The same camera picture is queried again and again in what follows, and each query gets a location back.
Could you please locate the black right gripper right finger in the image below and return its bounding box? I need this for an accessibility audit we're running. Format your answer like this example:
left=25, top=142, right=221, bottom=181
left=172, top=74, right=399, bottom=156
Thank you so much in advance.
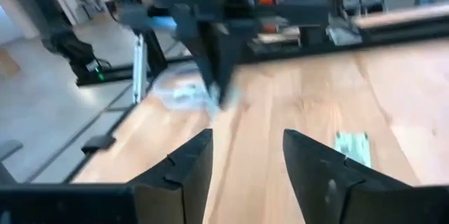
left=282, top=129, right=425, bottom=224

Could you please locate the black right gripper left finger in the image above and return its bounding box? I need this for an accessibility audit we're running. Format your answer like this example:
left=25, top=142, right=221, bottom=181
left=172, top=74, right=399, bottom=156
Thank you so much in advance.
left=128, top=129, right=214, bottom=224

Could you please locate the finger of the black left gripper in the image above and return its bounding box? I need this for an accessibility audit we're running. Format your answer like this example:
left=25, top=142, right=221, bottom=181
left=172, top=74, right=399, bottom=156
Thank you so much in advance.
left=181, top=23, right=217, bottom=93
left=210, top=27, right=248, bottom=110

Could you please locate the green white sweetener packet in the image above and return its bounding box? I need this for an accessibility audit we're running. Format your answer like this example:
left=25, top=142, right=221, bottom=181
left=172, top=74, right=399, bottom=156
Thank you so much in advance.
left=333, top=131, right=372, bottom=168
left=172, top=84, right=199, bottom=101

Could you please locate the clear bag of items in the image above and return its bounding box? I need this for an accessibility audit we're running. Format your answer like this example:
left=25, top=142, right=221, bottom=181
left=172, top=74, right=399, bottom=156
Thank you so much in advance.
left=149, top=67, right=243, bottom=117

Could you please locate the black device with green light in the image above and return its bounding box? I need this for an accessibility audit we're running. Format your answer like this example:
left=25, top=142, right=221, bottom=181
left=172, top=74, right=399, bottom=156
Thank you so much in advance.
left=40, top=23, right=107, bottom=87

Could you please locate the brown cardboard piece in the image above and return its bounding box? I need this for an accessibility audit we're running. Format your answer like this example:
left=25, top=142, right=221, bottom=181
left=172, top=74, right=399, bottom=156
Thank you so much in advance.
left=0, top=47, right=22, bottom=78

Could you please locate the white aluminium post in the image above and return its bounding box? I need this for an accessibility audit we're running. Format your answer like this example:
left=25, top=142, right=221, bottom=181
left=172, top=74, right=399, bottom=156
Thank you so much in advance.
left=132, top=33, right=149, bottom=105

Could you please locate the black table frame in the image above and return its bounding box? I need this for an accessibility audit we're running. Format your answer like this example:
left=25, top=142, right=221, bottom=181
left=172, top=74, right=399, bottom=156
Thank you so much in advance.
left=24, top=13, right=449, bottom=185

